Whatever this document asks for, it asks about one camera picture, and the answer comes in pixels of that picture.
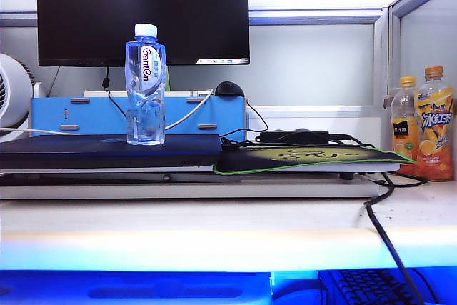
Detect clear mineral water bottle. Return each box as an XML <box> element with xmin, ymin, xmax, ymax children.
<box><xmin>124</xmin><ymin>22</ymin><xmax>168</xmax><ymax>146</ymax></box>

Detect small orange juice bottle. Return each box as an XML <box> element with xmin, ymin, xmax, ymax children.
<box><xmin>390</xmin><ymin>76</ymin><xmax>419</xmax><ymax>176</ymax></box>

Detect large iced tea bottle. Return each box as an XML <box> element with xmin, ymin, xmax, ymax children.
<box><xmin>413</xmin><ymin>66</ymin><xmax>456</xmax><ymax>183</ymax></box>

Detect black green-edged mouse pad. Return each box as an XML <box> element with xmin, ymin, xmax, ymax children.
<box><xmin>213</xmin><ymin>144</ymin><xmax>418</xmax><ymax>176</ymax></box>

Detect black computer mouse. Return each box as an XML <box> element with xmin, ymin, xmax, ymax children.
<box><xmin>214</xmin><ymin>81</ymin><xmax>246</xmax><ymax>98</ymax></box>

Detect black power adapter brick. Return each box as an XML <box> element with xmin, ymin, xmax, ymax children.
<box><xmin>259</xmin><ymin>129</ymin><xmax>329</xmax><ymax>147</ymax></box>

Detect white adjustable desk riser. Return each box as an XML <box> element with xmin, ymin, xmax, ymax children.
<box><xmin>0</xmin><ymin>160</ymin><xmax>401</xmax><ymax>201</ymax></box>

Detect black computer monitor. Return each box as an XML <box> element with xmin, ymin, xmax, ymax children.
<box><xmin>35</xmin><ymin>0</ymin><xmax>251</xmax><ymax>68</ymax></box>

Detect blue wooden desk organizer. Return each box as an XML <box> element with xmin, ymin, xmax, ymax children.
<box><xmin>30</xmin><ymin>96</ymin><xmax>249</xmax><ymax>141</ymax></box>

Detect slotted panel below desk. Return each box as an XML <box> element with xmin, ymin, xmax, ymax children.
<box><xmin>0</xmin><ymin>271</ymin><xmax>272</xmax><ymax>305</ymax></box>

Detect black keyboard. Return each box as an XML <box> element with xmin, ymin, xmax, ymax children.
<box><xmin>330</xmin><ymin>268</ymin><xmax>424</xmax><ymax>305</ymax></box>

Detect white desk fan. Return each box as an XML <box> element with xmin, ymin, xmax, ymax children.
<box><xmin>0</xmin><ymin>53</ymin><xmax>35</xmax><ymax>141</ymax></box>

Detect black mouse cable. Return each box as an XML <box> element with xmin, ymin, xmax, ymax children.
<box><xmin>219</xmin><ymin>97</ymin><xmax>269</xmax><ymax>141</ymax></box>

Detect white cable trunking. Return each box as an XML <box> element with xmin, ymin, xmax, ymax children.
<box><xmin>248</xmin><ymin>104</ymin><xmax>383</xmax><ymax>120</ymax></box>

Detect black power adapter cord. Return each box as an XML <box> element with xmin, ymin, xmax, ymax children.
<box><xmin>328</xmin><ymin>134</ymin><xmax>376</xmax><ymax>149</ymax></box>

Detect black monitor cable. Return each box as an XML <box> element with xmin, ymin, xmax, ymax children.
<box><xmin>101</xmin><ymin>65</ymin><xmax>129</xmax><ymax>120</ymax></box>

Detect grey aluminium partition frame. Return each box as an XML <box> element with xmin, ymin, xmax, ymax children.
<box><xmin>0</xmin><ymin>0</ymin><xmax>457</xmax><ymax>149</ymax></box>

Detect thin black cable behind fan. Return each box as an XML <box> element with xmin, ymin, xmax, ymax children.
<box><xmin>47</xmin><ymin>66</ymin><xmax>61</xmax><ymax>98</ymax></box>

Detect thick black power cable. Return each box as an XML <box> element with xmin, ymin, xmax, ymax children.
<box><xmin>363</xmin><ymin>171</ymin><xmax>426</xmax><ymax>305</ymax></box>

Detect white cable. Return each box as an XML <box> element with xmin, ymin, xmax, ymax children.
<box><xmin>0</xmin><ymin>91</ymin><xmax>214</xmax><ymax>135</ymax></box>

